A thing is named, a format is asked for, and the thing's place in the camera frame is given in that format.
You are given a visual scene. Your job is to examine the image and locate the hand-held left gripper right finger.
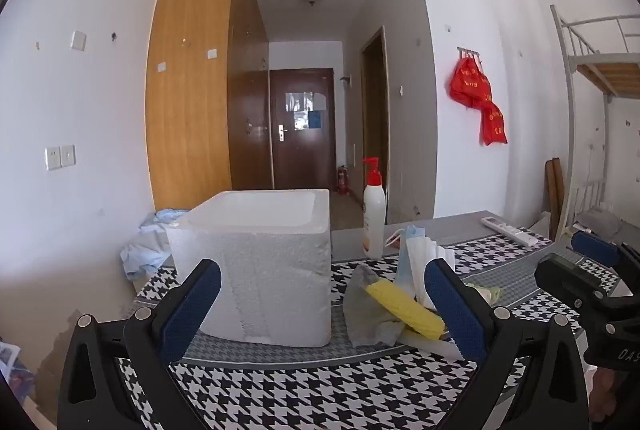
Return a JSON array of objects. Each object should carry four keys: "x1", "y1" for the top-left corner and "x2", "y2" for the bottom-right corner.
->
[{"x1": 424, "y1": 257, "x2": 591, "y2": 430}]

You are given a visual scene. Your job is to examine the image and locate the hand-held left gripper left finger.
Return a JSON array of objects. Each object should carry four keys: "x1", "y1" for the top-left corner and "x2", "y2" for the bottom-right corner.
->
[{"x1": 57, "y1": 259, "x2": 223, "y2": 430}]

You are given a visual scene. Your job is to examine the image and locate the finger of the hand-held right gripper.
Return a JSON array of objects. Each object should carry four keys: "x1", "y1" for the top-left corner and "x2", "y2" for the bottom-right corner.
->
[
  {"x1": 534, "y1": 253, "x2": 640, "y2": 326},
  {"x1": 571, "y1": 231, "x2": 640, "y2": 273}
]

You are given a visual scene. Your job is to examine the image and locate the pale green cloth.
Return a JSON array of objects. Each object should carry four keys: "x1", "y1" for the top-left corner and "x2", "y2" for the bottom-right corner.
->
[{"x1": 462, "y1": 283, "x2": 502, "y2": 306}]

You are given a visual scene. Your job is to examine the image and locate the white rag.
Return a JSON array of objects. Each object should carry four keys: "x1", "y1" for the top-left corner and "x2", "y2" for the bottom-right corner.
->
[{"x1": 400, "y1": 329, "x2": 463, "y2": 361}]

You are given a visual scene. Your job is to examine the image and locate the yellow waffle cloth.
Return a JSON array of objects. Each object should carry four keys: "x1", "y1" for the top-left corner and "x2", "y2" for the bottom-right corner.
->
[{"x1": 365, "y1": 280, "x2": 446, "y2": 341}]

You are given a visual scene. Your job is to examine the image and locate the white tissue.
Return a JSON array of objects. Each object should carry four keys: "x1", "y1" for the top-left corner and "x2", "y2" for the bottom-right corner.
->
[{"x1": 406, "y1": 233, "x2": 456, "y2": 306}]

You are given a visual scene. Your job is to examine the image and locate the blue face mask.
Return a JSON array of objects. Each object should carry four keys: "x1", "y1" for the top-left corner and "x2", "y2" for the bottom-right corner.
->
[{"x1": 384, "y1": 225, "x2": 426, "y2": 298}]

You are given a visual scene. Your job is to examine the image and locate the white foam box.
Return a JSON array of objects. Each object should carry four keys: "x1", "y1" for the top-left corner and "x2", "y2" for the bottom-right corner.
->
[{"x1": 165, "y1": 189, "x2": 333, "y2": 347}]

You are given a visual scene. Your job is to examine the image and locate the person's right hand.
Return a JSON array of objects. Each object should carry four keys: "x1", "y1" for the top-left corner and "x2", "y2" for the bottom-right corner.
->
[{"x1": 595, "y1": 366, "x2": 623, "y2": 411}]

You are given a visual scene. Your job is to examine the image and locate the grey bedding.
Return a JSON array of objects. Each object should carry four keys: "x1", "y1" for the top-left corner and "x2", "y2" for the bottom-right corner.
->
[{"x1": 575, "y1": 207, "x2": 623, "y2": 236}]

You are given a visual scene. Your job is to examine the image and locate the leaning wooden boards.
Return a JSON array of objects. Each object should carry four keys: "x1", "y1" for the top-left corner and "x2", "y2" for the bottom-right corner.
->
[{"x1": 544, "y1": 157, "x2": 565, "y2": 241}]

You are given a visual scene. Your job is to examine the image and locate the white remote control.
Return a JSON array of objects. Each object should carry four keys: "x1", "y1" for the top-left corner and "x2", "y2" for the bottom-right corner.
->
[{"x1": 481, "y1": 216, "x2": 551, "y2": 247}]

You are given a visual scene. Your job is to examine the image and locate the light blue cloth pile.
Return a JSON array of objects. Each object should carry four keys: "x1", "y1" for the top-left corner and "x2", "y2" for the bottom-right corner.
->
[{"x1": 120, "y1": 209, "x2": 191, "y2": 281}]

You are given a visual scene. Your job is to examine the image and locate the white lotion pump bottle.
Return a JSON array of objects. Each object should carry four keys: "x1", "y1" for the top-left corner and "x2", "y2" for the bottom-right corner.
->
[{"x1": 362, "y1": 157, "x2": 387, "y2": 261}]

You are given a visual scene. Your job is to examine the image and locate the white metal bunk bed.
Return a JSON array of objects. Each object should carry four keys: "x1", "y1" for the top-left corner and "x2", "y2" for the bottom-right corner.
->
[{"x1": 550, "y1": 4, "x2": 640, "y2": 241}]

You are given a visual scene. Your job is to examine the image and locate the houndstooth tablecloth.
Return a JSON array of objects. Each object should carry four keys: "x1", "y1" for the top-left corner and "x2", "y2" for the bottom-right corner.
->
[{"x1": 115, "y1": 210, "x2": 640, "y2": 430}]

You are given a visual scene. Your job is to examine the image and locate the red printed bag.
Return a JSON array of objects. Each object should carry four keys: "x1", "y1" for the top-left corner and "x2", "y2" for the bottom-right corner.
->
[
  {"x1": 448, "y1": 53, "x2": 493, "y2": 108},
  {"x1": 480, "y1": 103, "x2": 508, "y2": 146}
]

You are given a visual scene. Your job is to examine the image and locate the dark brown entrance door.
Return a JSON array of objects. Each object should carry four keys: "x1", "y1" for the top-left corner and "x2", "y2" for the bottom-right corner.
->
[{"x1": 269, "y1": 68, "x2": 335, "y2": 191}]

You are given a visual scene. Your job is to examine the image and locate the magazines on floor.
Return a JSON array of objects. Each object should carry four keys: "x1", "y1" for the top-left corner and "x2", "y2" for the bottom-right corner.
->
[{"x1": 7, "y1": 357, "x2": 37, "y2": 407}]

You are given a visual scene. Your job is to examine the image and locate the printed paper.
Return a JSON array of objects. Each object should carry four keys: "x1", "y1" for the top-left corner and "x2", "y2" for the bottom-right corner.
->
[{"x1": 0, "y1": 342, "x2": 21, "y2": 381}]

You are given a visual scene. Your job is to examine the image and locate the wooden wardrobe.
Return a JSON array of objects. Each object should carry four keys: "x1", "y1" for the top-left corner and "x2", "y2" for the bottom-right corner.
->
[{"x1": 145, "y1": 0, "x2": 273, "y2": 213}]

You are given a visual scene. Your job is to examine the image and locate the white paper notice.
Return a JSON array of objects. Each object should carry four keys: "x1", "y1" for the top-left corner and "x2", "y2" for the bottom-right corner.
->
[{"x1": 285, "y1": 92, "x2": 328, "y2": 131}]

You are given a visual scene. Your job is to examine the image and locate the brown side door frame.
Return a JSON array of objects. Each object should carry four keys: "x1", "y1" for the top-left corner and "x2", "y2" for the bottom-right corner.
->
[{"x1": 361, "y1": 26, "x2": 390, "y2": 211}]

